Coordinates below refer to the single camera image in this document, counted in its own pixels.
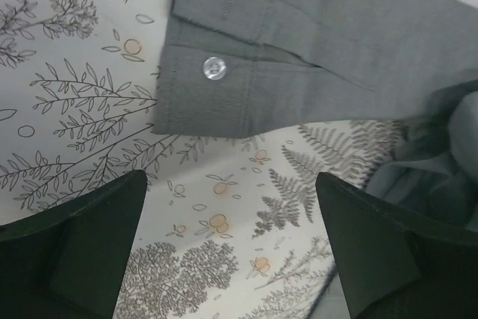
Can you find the grey long sleeve shirt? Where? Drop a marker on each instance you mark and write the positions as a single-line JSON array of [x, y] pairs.
[[237, 68]]

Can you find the floral patterned table mat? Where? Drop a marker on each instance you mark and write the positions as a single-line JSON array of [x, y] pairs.
[[230, 227]]

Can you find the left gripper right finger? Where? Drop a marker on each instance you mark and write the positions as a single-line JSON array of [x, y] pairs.
[[394, 263]]

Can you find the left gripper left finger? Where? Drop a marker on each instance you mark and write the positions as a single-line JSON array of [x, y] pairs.
[[69, 261]]

